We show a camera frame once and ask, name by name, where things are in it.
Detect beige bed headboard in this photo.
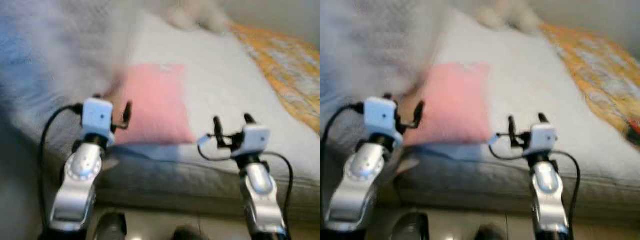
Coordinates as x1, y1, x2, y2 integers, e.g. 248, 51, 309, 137
107, 82, 127, 121

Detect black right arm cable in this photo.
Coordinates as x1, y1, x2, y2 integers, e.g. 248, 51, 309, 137
487, 132, 582, 236
196, 134, 295, 236

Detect black right robot foot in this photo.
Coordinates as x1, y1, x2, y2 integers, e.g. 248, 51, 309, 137
472, 224, 506, 240
171, 225, 205, 240

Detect yellow cartoon egg blanket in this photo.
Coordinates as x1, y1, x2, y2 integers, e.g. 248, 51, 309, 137
540, 23, 640, 146
230, 23, 321, 136

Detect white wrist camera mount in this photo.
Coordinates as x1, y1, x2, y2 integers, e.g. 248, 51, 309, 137
234, 124, 271, 159
81, 98, 115, 147
363, 96, 399, 148
525, 123, 558, 157

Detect white quilted mattress pad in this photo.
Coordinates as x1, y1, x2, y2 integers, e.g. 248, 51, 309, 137
350, 10, 640, 186
30, 12, 321, 184

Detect black left robot foot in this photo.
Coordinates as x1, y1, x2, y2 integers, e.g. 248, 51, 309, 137
94, 211, 128, 240
391, 211, 430, 240

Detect grey quilted mattress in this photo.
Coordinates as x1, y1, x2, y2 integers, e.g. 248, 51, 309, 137
325, 150, 640, 221
10, 145, 321, 221

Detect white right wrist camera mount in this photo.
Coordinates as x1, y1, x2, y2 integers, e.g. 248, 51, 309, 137
234, 124, 271, 159
525, 123, 558, 157

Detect large grey floral printed pillow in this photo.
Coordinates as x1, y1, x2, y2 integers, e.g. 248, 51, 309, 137
0, 0, 142, 126
320, 0, 451, 101

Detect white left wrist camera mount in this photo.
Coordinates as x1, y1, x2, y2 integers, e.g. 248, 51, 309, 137
363, 96, 399, 148
81, 98, 115, 147

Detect dark red green book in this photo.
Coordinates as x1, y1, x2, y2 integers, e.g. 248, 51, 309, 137
622, 116, 640, 148

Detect black robot foot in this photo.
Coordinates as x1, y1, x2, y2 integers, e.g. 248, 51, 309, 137
472, 224, 506, 240
391, 211, 430, 240
171, 225, 205, 240
94, 211, 128, 240

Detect pink plush pillow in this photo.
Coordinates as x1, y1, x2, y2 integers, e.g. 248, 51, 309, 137
407, 62, 493, 147
114, 63, 196, 147

